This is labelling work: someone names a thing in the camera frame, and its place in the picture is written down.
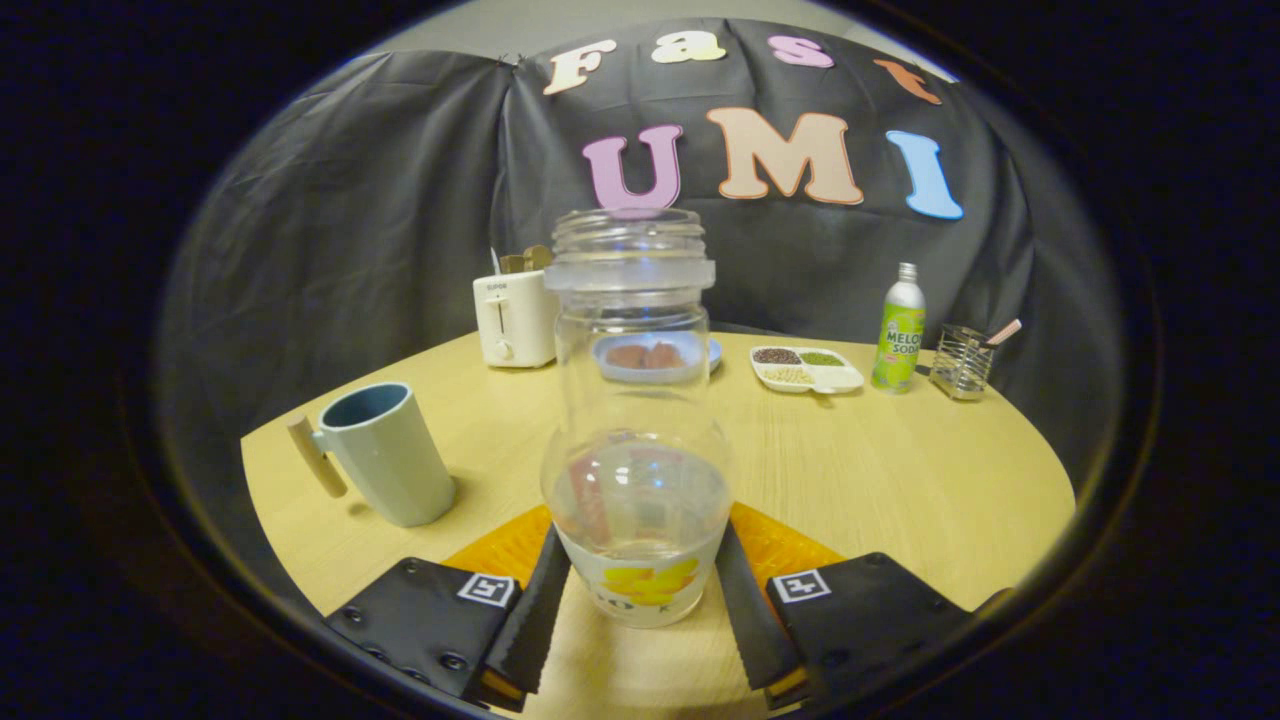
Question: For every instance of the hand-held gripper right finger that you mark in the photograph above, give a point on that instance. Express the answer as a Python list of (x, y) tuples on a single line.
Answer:
[(745, 620)]

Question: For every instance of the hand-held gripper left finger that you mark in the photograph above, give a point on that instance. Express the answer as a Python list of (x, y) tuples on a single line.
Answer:
[(530, 625)]

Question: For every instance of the clear glass juice bottle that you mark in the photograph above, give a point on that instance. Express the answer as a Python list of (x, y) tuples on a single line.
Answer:
[(640, 500)]

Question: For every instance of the green soda bottle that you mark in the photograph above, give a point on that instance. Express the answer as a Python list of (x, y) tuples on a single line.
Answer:
[(898, 340)]

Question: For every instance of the wooden table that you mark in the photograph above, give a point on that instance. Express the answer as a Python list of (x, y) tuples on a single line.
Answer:
[(850, 480)]

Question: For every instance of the white divided dish with grains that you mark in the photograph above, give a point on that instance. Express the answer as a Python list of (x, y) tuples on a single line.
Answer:
[(840, 378)]

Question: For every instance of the blue plate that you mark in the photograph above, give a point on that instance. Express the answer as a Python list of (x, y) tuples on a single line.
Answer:
[(715, 354)]

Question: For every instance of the brown food pieces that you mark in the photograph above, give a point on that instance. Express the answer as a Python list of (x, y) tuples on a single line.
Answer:
[(645, 356)]

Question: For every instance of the white toaster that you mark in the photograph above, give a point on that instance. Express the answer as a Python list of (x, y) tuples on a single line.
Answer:
[(510, 320)]

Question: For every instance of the brown toast slices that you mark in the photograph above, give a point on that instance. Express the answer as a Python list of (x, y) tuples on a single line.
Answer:
[(520, 262)]

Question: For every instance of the black backdrop cloth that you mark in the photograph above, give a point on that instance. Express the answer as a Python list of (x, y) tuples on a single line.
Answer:
[(350, 230)]

